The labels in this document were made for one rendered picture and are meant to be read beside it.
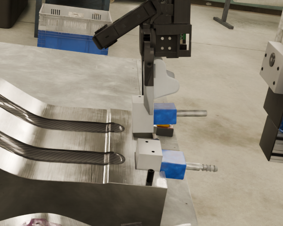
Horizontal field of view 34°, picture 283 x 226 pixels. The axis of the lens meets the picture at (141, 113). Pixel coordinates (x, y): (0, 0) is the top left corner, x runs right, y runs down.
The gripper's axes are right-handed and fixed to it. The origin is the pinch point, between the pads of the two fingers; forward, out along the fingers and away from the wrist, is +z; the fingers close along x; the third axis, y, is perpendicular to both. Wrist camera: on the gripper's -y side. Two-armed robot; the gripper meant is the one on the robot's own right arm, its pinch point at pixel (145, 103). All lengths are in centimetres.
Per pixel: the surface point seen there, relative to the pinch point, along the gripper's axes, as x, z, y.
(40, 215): -27.2, 6.4, -14.3
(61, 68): 54, 4, -21
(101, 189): -17.1, 7.9, -7.3
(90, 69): 56, 5, -12
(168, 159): -11.6, 5.9, 2.8
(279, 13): 661, 34, 256
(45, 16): 310, 9, -62
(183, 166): -12.6, 6.6, 4.9
